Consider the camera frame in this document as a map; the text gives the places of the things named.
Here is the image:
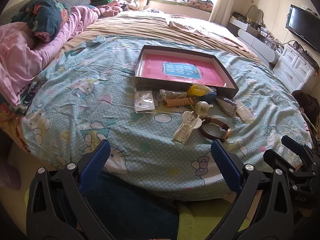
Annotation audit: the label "hello kitty teal bedsheet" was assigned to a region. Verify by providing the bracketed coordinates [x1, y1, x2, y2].
[21, 36, 312, 201]

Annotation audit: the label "tan bedspread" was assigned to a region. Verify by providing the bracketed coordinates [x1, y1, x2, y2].
[58, 11, 261, 63]

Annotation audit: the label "white drawer cabinet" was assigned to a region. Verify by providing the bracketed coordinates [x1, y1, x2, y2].
[273, 44, 318, 93]

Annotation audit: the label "earring card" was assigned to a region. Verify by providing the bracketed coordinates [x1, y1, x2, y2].
[135, 90, 155, 112]

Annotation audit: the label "orange spiral hair tie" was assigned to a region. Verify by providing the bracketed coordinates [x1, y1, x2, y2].
[164, 96, 194, 108]

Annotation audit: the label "vanity mirror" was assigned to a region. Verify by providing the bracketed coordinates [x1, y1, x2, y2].
[245, 5, 264, 25]

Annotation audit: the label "pile of clothes on bed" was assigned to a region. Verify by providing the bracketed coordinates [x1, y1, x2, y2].
[91, 0, 140, 17]

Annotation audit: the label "pearl hair clip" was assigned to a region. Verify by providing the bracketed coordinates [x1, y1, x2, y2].
[194, 101, 213, 118]

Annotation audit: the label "blue small box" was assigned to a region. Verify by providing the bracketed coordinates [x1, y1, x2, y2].
[200, 92, 217, 104]

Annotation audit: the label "dark floral pillow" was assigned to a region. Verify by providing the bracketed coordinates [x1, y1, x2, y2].
[8, 0, 71, 43]

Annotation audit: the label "grey white dresser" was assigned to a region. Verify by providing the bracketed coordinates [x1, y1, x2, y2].
[227, 17, 279, 69]

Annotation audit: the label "pink book with blue label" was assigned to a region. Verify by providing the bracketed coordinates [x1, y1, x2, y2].
[139, 54, 226, 87]

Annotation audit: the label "black flat television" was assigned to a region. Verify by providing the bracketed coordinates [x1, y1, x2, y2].
[285, 5, 320, 51]

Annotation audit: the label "dark beads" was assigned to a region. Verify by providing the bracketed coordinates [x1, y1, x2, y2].
[215, 95, 237, 118]

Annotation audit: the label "pink floral blanket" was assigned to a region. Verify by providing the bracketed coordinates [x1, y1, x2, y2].
[165, 14, 249, 51]

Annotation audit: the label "yellow item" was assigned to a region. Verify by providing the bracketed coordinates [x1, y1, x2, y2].
[187, 84, 215, 97]

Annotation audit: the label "pink quilt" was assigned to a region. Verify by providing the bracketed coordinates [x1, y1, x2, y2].
[1, 5, 100, 108]

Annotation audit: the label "white narrow plastic packet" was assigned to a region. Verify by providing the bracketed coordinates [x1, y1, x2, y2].
[235, 100, 254, 124]

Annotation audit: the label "dark shallow cardboard box tray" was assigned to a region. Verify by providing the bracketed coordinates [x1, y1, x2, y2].
[135, 45, 239, 99]

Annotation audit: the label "clothes on window sill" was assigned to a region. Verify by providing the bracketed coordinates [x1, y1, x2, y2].
[146, 0, 213, 12]

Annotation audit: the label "cream curtain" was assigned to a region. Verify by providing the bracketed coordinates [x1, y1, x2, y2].
[209, 0, 234, 27]

